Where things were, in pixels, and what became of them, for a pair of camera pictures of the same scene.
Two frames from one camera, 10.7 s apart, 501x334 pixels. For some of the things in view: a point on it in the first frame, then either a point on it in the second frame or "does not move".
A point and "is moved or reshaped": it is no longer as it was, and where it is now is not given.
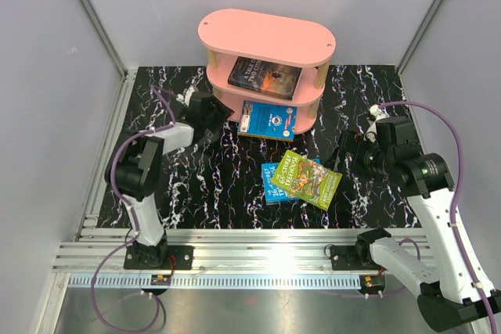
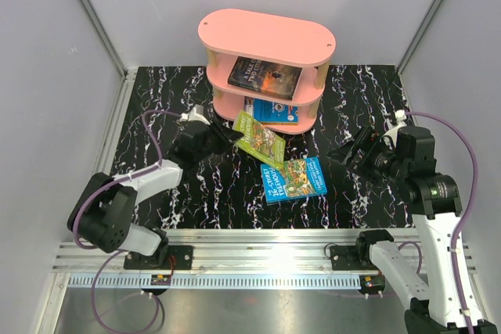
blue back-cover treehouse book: (269, 120) is moved or reshaped
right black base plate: (352, 257) does not move
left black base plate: (148, 258) does not move
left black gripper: (221, 113) → (224, 135)
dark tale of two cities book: (275, 79) does not move
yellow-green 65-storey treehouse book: (308, 180) → (259, 140)
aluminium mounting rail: (228, 250) does not move
